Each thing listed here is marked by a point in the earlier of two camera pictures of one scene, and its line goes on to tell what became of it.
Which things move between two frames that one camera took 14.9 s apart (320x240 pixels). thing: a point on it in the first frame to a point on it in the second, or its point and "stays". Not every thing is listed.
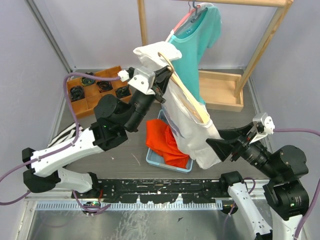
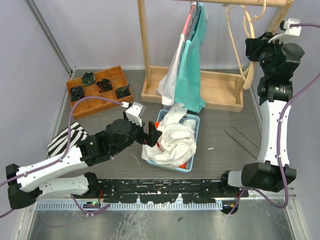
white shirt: x=171 y=33 to x=167 y=85
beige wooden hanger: x=190 y=98 to x=247 y=84
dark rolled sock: x=122 y=91 stays
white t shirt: x=188 y=116 to x=177 y=142
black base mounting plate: x=155 y=190 stays
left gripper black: x=160 y=82 to x=151 y=139
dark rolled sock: x=76 y=92 stays
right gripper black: x=223 y=147 to x=253 y=46
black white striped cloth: x=69 y=133 stays
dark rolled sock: x=87 y=81 stays
